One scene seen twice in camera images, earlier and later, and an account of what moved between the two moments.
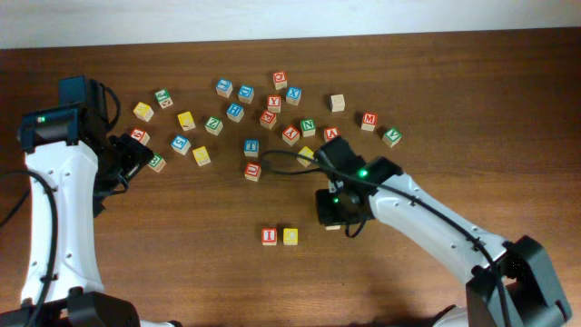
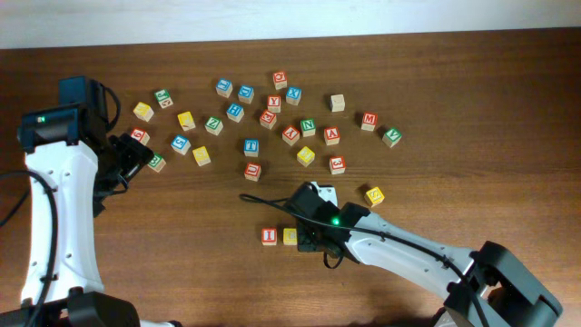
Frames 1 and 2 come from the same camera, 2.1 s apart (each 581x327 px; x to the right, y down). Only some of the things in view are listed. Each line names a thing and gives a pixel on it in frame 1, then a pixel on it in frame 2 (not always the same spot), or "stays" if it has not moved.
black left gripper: (137, 155) stays
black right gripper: (328, 211) → (303, 241)
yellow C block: (290, 236) stays
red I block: (269, 236) stays
